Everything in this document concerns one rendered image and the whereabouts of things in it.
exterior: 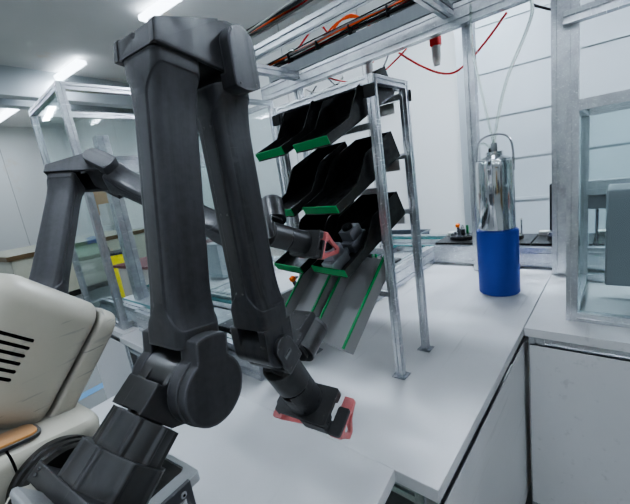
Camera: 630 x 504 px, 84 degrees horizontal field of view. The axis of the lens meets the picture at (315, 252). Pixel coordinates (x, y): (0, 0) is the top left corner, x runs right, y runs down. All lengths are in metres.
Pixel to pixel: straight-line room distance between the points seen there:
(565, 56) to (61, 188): 1.77
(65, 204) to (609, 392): 1.54
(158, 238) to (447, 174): 4.28
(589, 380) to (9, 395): 1.39
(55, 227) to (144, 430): 0.57
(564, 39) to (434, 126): 2.85
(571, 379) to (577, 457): 0.28
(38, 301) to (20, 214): 10.39
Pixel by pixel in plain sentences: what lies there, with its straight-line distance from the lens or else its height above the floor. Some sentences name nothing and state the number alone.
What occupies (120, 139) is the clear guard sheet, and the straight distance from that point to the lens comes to 2.54.
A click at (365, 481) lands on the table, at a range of 0.81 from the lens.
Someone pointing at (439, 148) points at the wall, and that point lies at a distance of 4.56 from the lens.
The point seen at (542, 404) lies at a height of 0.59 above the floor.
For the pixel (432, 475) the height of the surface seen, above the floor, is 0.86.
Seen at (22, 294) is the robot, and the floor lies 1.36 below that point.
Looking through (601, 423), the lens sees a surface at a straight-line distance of 1.50.
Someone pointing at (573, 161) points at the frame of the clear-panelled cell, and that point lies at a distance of 1.34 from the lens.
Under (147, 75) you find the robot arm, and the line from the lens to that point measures 0.42.
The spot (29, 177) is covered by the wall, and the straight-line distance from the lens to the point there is 11.03.
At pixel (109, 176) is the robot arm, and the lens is 0.92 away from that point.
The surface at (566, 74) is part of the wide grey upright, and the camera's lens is 1.85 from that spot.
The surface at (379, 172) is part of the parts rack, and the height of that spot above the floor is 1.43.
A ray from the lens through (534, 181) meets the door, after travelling 4.39.
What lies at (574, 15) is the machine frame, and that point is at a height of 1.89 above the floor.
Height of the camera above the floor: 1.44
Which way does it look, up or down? 12 degrees down
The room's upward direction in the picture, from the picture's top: 8 degrees counter-clockwise
